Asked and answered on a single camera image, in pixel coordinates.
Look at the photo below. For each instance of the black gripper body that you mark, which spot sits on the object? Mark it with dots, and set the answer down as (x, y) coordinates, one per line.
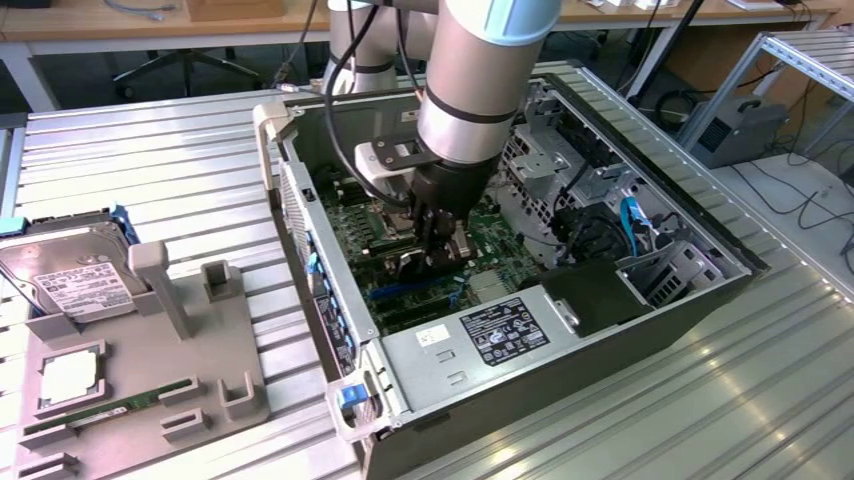
(454, 190)

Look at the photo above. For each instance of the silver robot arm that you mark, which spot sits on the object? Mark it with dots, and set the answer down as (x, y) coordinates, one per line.
(468, 75)

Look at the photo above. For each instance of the green motherboard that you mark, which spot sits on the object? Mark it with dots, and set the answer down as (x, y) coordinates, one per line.
(497, 232)

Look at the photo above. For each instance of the CPU socket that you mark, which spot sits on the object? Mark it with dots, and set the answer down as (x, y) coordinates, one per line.
(394, 220)

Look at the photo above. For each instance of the silver metal drive cage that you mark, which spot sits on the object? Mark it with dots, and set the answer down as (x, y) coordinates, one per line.
(541, 170)

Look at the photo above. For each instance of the blue expansion slot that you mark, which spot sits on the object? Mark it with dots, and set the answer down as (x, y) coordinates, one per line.
(383, 294)

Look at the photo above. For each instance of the black expansion slot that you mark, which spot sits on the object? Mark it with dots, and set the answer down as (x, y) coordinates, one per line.
(421, 312)

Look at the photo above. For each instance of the black plastic shroud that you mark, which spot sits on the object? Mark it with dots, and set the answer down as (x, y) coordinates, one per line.
(594, 300)

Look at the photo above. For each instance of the grey power supply unit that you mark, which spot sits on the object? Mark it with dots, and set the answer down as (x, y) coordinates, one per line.
(434, 370)

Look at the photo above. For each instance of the metal disk bay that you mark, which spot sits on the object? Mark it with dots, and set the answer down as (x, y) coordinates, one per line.
(674, 275)

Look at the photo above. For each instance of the blue case latch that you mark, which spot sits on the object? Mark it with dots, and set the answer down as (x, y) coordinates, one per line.
(353, 396)

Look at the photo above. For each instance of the open black PC case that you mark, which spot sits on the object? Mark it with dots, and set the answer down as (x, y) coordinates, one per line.
(568, 400)

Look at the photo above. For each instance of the black office chair base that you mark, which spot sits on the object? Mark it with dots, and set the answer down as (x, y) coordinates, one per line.
(596, 37)
(183, 65)

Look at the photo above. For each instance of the grey controller box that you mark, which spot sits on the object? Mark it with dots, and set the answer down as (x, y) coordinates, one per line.
(741, 135)

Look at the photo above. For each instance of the brown cardboard box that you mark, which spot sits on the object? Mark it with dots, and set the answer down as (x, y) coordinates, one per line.
(234, 9)

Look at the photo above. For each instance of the black slanted pole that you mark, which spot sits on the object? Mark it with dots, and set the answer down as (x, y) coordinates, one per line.
(688, 15)

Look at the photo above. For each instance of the grey parts rack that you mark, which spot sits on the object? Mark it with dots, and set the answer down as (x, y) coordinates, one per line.
(134, 350)

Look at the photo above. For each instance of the hard disk with blue carrier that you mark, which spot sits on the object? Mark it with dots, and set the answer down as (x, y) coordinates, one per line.
(61, 280)

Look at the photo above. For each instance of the green RAM stick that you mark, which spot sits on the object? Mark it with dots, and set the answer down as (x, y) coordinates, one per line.
(114, 407)

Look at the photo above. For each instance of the silver CPU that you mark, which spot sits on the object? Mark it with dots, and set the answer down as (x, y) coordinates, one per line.
(67, 379)

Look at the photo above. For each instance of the wooden desk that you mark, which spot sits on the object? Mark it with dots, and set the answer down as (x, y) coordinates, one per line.
(101, 27)

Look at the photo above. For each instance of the aluminium profile frame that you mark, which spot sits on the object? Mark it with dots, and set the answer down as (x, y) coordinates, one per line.
(801, 50)

